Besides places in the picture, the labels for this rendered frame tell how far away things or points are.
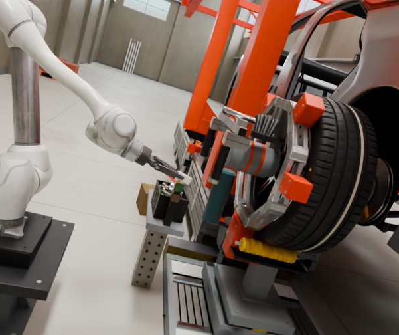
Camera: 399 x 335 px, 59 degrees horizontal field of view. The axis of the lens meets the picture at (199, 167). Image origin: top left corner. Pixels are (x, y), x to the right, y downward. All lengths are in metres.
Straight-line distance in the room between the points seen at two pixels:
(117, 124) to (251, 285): 0.99
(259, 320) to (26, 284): 0.93
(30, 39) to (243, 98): 1.08
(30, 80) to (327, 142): 1.14
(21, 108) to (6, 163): 0.27
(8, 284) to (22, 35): 0.82
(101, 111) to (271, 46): 1.10
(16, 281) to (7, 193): 0.30
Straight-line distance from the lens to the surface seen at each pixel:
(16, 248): 1.38
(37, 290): 1.32
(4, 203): 1.41
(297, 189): 1.21
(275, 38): 2.00
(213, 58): 3.87
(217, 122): 1.60
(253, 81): 1.96
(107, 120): 1.15
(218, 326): 1.65
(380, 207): 1.71
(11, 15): 1.41
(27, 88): 1.56
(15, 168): 1.39
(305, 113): 1.31
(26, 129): 1.57
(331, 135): 1.31
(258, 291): 1.75
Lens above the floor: 1.10
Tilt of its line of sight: 14 degrees down
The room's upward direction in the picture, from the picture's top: 19 degrees clockwise
